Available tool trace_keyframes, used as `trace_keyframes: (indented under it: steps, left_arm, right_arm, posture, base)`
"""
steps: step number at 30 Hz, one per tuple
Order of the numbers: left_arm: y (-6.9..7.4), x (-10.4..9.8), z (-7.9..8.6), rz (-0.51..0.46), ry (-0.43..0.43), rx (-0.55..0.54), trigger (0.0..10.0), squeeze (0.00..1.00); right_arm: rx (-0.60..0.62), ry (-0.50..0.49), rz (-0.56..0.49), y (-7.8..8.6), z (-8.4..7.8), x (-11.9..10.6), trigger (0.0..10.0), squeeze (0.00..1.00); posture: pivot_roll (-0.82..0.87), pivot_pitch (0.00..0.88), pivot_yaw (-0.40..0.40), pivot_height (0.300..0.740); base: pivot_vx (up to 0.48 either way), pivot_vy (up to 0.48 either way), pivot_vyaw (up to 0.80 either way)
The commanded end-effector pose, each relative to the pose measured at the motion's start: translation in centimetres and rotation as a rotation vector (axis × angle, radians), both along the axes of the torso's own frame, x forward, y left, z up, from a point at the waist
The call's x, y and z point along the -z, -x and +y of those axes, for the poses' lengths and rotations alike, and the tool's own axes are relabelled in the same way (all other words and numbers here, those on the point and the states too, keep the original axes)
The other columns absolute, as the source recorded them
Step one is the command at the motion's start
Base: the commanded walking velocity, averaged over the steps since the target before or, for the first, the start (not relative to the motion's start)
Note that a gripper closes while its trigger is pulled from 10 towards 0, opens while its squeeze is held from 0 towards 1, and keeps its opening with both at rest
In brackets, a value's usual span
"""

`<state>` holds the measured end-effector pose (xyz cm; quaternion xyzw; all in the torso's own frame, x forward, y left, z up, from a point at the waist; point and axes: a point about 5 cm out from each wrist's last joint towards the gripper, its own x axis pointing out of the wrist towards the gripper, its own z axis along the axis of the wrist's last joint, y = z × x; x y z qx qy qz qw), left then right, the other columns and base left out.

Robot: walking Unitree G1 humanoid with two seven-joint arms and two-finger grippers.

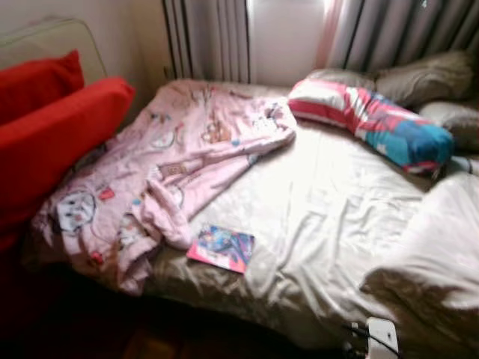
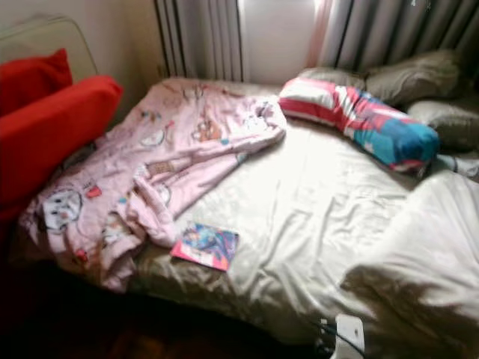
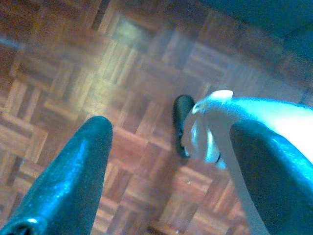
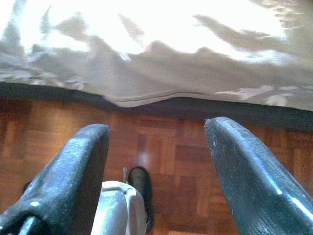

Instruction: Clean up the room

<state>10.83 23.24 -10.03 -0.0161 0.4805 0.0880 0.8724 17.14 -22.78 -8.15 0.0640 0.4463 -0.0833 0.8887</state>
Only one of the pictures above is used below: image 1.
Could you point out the colourful comic book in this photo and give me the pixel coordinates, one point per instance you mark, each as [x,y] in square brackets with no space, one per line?
[221,249]

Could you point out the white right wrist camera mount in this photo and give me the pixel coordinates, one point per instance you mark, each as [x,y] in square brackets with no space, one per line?
[383,338]

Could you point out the white pink cloth bundle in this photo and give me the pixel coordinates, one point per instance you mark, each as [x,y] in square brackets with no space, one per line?
[465,164]

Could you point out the pink cartoon print blanket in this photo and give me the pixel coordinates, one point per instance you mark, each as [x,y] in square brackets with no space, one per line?
[172,149]

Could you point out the beige pillow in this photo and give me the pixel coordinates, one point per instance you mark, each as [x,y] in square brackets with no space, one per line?
[337,77]
[430,75]
[456,123]

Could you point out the bed with beige floral sheet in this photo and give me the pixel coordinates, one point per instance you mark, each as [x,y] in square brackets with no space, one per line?
[314,209]

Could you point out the beige floral duvet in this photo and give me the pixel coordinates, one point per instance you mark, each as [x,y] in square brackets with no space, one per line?
[434,254]

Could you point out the grey pleated curtain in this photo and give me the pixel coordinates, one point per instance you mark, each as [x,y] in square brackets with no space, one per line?
[209,37]
[404,30]

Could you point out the red cushion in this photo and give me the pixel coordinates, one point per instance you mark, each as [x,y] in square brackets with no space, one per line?
[60,142]
[37,86]

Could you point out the red white blue bolster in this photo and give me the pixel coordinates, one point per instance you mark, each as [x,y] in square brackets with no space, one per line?
[374,120]

